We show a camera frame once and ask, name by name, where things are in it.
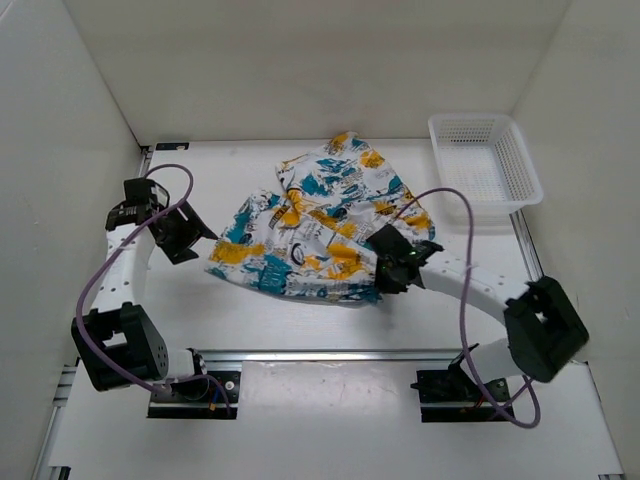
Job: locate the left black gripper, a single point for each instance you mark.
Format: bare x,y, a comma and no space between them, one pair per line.
193,230

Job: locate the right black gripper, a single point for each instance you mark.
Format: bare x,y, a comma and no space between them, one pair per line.
383,285

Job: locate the colourful printed shorts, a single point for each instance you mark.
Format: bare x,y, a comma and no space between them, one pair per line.
308,241

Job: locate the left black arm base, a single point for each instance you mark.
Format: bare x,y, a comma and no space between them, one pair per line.
201,399

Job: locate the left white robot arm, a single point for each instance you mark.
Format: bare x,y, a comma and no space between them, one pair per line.
118,343

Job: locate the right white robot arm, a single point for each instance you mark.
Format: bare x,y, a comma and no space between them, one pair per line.
543,330

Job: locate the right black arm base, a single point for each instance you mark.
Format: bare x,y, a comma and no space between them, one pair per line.
441,402

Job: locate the black corner label plate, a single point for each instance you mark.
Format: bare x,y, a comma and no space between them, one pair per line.
172,146

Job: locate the white plastic mesh basket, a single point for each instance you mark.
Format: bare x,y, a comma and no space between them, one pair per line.
486,158

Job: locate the front aluminium rail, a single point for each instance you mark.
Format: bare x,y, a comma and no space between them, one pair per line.
315,355

